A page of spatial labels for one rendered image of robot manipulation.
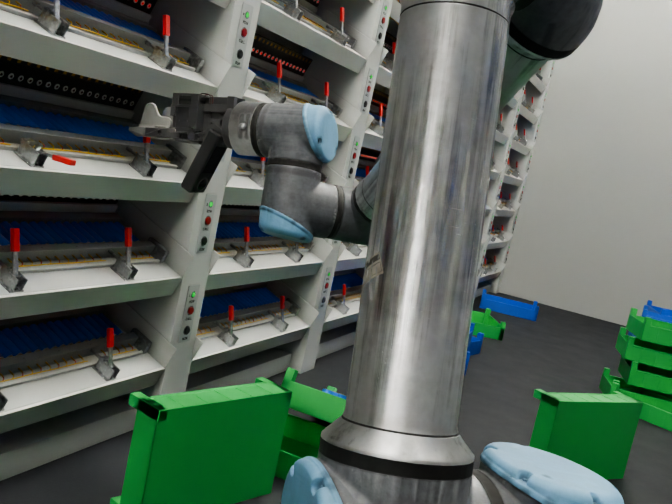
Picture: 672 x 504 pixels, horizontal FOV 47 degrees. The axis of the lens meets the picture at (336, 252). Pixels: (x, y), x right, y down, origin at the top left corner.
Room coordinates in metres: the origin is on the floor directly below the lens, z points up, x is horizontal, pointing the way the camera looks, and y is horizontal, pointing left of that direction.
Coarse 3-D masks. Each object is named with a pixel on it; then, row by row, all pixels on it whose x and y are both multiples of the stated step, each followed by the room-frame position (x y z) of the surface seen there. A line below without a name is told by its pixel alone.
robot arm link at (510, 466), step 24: (480, 456) 0.78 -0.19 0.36; (504, 456) 0.76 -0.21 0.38; (528, 456) 0.79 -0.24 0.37; (552, 456) 0.82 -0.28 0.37; (480, 480) 0.73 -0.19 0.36; (504, 480) 0.73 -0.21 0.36; (528, 480) 0.72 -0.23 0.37; (552, 480) 0.72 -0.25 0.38; (576, 480) 0.75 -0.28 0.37; (600, 480) 0.77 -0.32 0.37
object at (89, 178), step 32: (32, 96) 1.32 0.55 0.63; (64, 96) 1.38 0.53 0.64; (0, 160) 1.09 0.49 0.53; (96, 160) 1.31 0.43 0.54; (192, 160) 1.54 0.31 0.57; (0, 192) 1.09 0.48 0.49; (32, 192) 1.15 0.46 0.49; (64, 192) 1.21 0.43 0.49; (96, 192) 1.27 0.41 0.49; (128, 192) 1.35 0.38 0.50; (160, 192) 1.43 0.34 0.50
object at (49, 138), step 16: (0, 128) 1.13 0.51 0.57; (16, 128) 1.16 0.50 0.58; (32, 128) 1.20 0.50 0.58; (48, 144) 1.23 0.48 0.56; (64, 144) 1.26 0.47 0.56; (80, 144) 1.29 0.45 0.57; (96, 144) 1.33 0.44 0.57; (112, 144) 1.36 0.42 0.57; (128, 144) 1.41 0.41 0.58; (160, 160) 1.49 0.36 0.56
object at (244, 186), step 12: (240, 156) 1.84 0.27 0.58; (252, 156) 1.91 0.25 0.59; (240, 168) 1.78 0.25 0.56; (252, 168) 1.80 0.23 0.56; (264, 168) 1.79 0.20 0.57; (324, 168) 2.20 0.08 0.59; (228, 180) 1.62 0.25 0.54; (240, 180) 1.73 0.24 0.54; (252, 180) 1.78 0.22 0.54; (324, 180) 2.18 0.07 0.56; (336, 180) 2.18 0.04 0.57; (228, 192) 1.64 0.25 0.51; (240, 192) 1.69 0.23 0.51; (252, 192) 1.74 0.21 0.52; (240, 204) 1.72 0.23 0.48; (252, 204) 1.77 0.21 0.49
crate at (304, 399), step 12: (288, 372) 1.61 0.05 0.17; (288, 384) 1.59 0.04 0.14; (300, 384) 1.59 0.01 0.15; (300, 396) 1.58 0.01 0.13; (312, 396) 1.57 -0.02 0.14; (324, 396) 1.56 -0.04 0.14; (336, 396) 1.56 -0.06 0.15; (300, 408) 1.57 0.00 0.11; (312, 408) 1.56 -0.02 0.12; (324, 408) 1.55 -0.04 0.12; (336, 408) 1.55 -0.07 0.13; (324, 420) 1.54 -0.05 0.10
